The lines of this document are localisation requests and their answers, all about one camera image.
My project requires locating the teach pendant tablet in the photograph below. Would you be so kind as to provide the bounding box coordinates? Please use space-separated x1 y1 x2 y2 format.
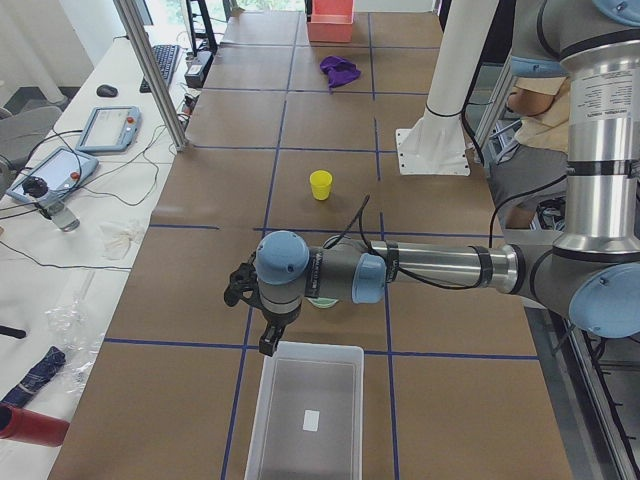
76 106 141 155
6 147 99 203

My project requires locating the person in beige shirt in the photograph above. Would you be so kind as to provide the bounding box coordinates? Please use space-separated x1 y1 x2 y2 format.
489 77 571 229

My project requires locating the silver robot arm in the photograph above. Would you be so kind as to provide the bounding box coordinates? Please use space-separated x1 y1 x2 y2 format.
224 1 639 355

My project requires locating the purple cloth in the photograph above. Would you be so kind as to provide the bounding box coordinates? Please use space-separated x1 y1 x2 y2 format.
319 56 361 90

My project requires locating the crumpled clear plastic wrap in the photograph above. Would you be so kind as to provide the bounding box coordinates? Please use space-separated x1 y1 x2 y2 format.
45 300 104 397

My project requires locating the black computer mouse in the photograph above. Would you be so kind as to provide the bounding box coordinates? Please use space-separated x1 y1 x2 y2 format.
96 84 118 98

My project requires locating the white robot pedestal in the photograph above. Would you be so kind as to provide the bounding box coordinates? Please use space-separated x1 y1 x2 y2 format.
396 0 499 176

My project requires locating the grey office chair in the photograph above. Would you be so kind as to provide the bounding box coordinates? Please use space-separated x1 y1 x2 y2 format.
1 106 62 170

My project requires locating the folded blue umbrella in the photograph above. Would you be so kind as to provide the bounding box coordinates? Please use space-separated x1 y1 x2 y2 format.
1 346 66 408

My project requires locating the black keyboard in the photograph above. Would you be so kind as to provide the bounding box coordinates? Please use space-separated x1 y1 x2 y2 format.
152 44 181 86

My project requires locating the clear water bottle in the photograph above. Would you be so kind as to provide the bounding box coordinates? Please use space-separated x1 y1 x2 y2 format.
22 176 80 232

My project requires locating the near teach pendant tablet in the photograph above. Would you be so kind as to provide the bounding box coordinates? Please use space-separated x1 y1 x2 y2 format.
6 147 99 203

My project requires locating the white label in box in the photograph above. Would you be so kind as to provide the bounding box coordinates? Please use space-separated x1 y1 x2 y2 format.
302 409 320 432

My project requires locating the crumpled white tissue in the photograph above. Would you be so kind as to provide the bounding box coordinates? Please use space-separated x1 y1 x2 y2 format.
99 220 145 260

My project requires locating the yellow plastic cup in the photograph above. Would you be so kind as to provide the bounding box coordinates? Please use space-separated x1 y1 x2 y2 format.
309 170 333 201

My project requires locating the far teach pendant tablet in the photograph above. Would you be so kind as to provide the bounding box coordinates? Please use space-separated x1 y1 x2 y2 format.
76 106 141 155

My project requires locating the black power adapter box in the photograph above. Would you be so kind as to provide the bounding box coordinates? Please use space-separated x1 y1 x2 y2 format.
184 51 213 89

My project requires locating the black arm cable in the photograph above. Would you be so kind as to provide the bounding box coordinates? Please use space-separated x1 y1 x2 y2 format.
322 194 569 290

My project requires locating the light green ceramic bowl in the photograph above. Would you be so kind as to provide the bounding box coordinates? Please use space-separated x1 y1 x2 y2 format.
308 298 339 309

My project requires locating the aluminium frame post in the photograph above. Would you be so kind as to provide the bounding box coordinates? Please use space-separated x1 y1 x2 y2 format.
113 0 188 152

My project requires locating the pink plastic bin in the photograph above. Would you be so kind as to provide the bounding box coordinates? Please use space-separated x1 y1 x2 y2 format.
306 0 354 43

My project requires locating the red cylinder bottle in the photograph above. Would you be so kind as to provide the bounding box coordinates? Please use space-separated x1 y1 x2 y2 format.
1 404 70 447

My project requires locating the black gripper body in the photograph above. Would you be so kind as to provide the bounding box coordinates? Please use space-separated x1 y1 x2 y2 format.
223 252 280 325

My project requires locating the clear plastic storage box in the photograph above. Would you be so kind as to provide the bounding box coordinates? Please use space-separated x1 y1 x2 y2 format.
244 341 364 479

